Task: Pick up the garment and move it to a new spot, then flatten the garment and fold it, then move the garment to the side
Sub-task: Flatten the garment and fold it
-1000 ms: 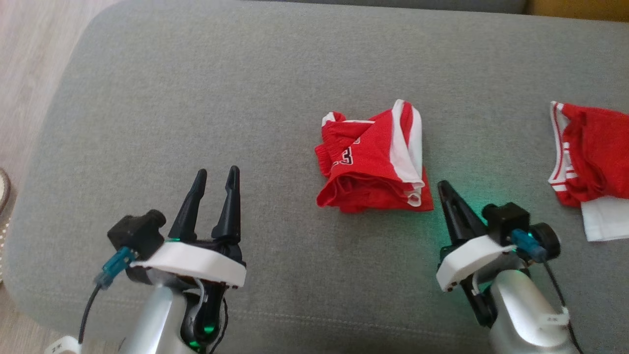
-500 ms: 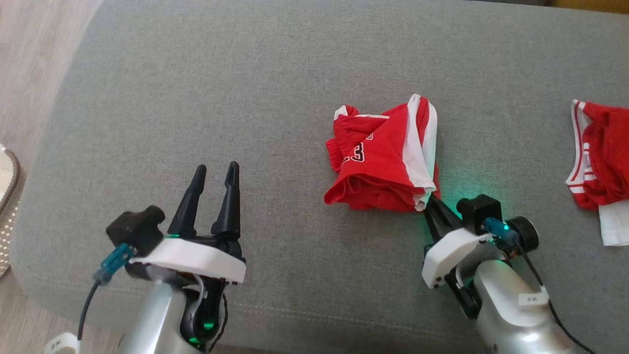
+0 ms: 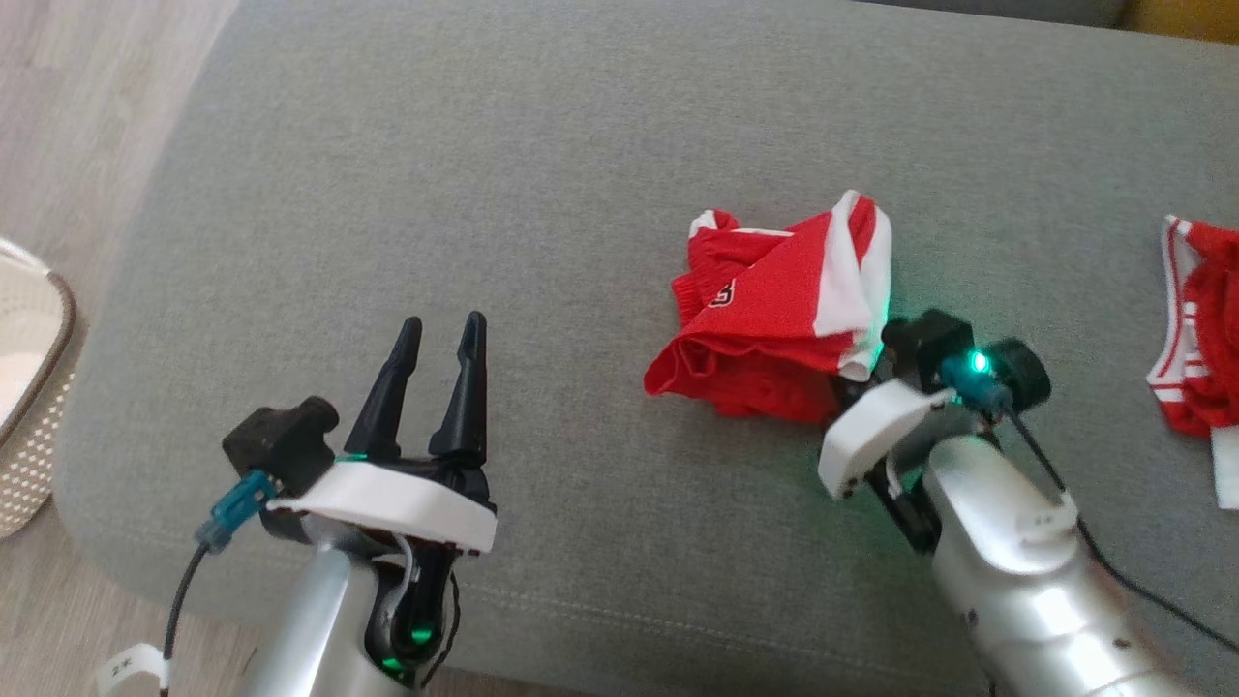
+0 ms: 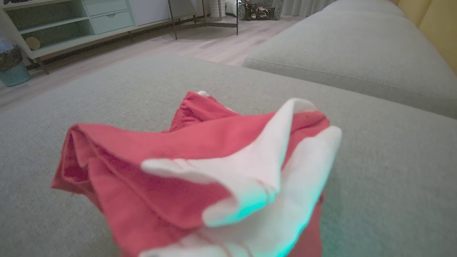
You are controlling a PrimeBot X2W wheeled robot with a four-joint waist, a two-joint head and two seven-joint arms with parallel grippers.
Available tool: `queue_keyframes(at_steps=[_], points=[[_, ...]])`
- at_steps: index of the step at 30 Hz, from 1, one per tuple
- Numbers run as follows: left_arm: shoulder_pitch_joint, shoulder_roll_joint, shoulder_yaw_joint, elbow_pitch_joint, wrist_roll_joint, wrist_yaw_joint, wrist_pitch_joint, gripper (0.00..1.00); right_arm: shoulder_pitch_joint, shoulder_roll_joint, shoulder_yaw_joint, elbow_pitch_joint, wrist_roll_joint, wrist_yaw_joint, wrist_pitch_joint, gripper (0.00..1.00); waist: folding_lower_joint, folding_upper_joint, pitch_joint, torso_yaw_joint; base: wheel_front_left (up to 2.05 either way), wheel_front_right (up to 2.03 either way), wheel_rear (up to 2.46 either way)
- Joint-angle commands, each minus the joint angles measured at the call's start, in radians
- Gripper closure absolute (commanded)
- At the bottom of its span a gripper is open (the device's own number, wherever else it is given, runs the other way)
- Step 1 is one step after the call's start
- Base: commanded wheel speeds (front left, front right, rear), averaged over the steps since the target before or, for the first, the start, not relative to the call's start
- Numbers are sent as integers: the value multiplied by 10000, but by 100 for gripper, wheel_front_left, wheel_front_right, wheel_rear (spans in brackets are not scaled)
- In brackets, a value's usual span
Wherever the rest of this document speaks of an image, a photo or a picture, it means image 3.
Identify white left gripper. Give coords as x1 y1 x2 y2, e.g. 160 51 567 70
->
266 311 498 555

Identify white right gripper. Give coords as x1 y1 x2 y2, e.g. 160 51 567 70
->
818 378 954 501

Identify red shorts with white stripes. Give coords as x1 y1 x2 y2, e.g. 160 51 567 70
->
644 190 893 425

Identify red basketball jersey with number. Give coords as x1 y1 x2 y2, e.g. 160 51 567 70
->
1146 215 1239 511

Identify grey fabric sofa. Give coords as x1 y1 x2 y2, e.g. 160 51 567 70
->
53 0 1239 697

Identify beige perforated laundry basket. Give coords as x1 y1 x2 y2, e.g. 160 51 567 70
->
0 237 78 540

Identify yellow furniture piece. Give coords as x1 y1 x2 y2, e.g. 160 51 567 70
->
1123 0 1239 45

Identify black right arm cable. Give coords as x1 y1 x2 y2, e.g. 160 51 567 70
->
941 353 1239 652

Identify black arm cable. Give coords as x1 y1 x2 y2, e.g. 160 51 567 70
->
941 353 1239 652
160 470 282 697

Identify white right cable label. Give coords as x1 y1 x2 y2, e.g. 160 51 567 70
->
1024 492 1078 531

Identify white cable label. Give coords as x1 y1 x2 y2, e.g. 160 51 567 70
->
1024 492 1078 531
95 644 170 693

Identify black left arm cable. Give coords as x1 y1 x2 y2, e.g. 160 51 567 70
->
160 470 282 697

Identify white left cable label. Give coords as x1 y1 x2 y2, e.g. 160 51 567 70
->
95 644 170 693

